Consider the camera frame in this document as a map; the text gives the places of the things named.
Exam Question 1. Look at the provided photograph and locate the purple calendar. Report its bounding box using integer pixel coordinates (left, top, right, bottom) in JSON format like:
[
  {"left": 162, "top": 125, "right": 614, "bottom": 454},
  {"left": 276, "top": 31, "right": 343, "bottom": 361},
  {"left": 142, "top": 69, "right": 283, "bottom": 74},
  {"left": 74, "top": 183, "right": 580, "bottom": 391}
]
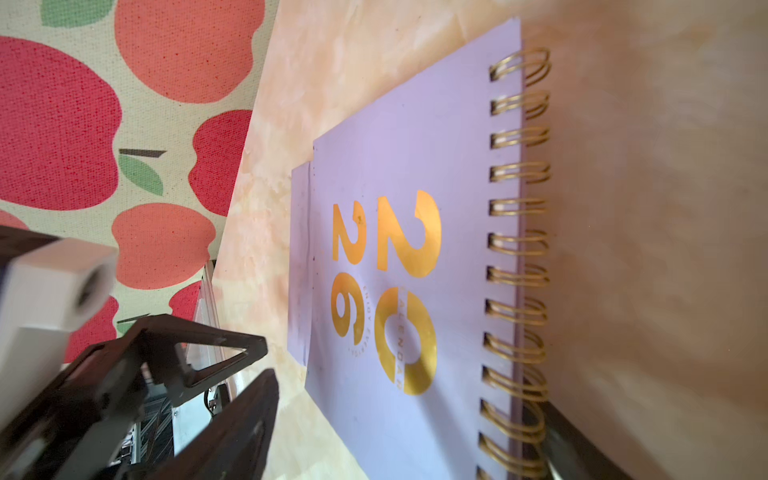
[{"left": 289, "top": 18, "right": 551, "bottom": 479}]

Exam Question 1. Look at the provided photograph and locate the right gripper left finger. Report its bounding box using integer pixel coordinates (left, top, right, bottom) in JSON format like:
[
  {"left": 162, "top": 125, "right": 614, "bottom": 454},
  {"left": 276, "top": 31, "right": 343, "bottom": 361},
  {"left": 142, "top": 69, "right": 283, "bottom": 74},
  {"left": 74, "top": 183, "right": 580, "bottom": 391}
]
[{"left": 149, "top": 369, "right": 279, "bottom": 480}]

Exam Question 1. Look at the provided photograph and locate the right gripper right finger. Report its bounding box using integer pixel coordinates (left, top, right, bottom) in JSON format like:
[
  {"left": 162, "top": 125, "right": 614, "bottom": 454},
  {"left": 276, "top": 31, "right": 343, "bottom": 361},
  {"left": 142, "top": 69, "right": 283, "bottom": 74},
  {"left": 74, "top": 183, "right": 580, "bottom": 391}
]
[{"left": 522, "top": 394, "right": 630, "bottom": 479}]

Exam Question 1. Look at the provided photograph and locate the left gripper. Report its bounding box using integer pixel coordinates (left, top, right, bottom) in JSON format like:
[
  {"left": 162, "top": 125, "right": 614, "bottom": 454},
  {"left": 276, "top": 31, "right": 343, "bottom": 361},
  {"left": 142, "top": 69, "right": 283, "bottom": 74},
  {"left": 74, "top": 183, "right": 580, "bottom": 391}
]
[{"left": 1, "top": 226, "right": 268, "bottom": 479}]

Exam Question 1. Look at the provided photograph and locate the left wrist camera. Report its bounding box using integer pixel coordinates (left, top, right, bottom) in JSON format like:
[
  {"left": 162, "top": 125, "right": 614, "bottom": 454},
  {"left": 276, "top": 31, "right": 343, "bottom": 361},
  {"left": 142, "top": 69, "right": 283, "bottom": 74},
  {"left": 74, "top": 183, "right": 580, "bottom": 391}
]
[{"left": 1, "top": 238, "right": 118, "bottom": 426}]

